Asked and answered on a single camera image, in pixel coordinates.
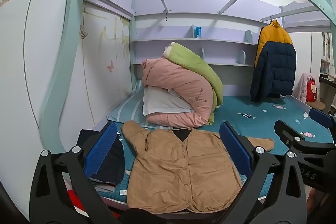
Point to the pink padded jacket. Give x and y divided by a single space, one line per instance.
301 87

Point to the purple wall shelf unit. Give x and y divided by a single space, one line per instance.
183 32

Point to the yellow and navy puffer jacket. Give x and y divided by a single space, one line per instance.
275 61

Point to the person's right hand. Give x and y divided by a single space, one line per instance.
313 200

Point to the framed picture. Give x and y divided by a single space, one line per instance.
324 66

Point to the dark navy folded garment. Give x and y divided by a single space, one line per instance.
110 163

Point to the brown butterfly sticker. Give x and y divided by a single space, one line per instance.
84 33

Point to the hanging paper tag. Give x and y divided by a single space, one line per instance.
166 16

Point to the white pillow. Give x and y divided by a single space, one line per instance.
162 102

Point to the green quilt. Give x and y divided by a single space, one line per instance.
194 61

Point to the striped bed sheet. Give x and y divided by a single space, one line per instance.
126 111

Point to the dark wooden desk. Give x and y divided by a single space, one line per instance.
328 87

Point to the teal quilted bed mat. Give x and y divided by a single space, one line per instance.
249 119

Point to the white printed wardrobe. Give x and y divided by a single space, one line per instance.
105 56

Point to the brown round stool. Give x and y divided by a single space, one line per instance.
318 104

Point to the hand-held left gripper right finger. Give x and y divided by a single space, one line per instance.
236 150

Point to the pink quilt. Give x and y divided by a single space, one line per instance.
183 87

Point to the small blue box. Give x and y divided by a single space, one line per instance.
198 32

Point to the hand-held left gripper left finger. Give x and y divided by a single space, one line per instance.
101 150

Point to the teal loft bed frame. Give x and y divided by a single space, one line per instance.
71 29

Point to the pink butterfly sticker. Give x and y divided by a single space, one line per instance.
110 66

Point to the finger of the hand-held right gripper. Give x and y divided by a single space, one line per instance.
288 133
321 117

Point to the tan button-up jacket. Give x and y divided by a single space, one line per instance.
170 166

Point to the red cloth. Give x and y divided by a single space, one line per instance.
78 205

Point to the red cartoon bag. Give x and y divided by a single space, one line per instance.
311 90

